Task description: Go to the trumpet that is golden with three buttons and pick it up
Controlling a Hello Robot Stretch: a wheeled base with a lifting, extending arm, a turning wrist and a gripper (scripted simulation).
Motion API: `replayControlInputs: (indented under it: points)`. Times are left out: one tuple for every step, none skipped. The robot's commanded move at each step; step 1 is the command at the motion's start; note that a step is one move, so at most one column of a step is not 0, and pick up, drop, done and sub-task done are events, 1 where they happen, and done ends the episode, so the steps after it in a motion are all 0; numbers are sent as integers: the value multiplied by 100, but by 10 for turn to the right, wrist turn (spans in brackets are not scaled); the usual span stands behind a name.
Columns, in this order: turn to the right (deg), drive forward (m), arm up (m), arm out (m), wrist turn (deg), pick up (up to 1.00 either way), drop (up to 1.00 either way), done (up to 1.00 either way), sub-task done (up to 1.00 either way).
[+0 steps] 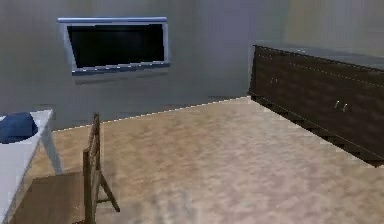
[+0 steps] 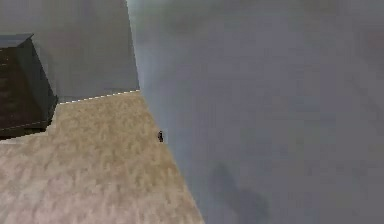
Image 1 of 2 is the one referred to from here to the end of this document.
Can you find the silver framed television set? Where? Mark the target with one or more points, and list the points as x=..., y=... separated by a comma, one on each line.
x=116, y=45

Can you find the dark brown sideboard cupboard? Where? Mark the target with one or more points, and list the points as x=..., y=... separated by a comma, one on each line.
x=320, y=96

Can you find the brown wooden chair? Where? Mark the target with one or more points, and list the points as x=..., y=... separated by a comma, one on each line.
x=66, y=193

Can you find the dark blue round cushion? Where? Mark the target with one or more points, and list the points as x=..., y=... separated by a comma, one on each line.
x=16, y=128

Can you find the white table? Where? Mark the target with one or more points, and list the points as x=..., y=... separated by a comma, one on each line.
x=16, y=156

